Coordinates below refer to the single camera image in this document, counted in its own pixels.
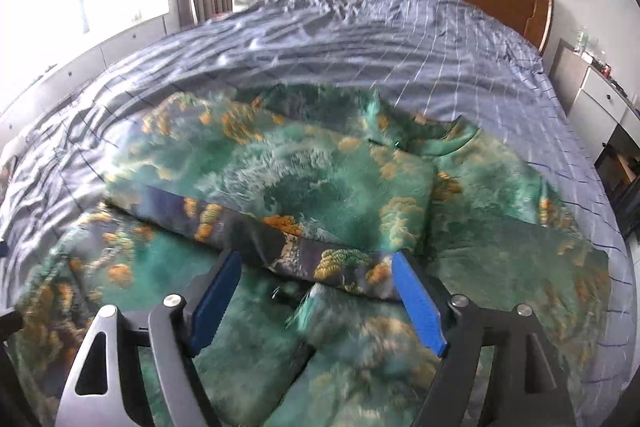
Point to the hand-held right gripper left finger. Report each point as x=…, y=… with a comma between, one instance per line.
x=215, y=307

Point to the dark wooden chair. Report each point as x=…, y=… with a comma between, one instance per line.
x=622, y=187

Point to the white and grey desk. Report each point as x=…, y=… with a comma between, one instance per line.
x=595, y=102

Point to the bed with blue checked cover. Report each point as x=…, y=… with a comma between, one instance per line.
x=300, y=42

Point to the green patterned padded jacket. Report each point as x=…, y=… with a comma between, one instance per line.
x=325, y=187

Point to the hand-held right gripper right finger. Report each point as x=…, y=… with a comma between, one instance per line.
x=420, y=302

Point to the white window cabinet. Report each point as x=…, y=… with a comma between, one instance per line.
x=100, y=62

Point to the clear plastic bottle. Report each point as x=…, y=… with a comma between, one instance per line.
x=581, y=39

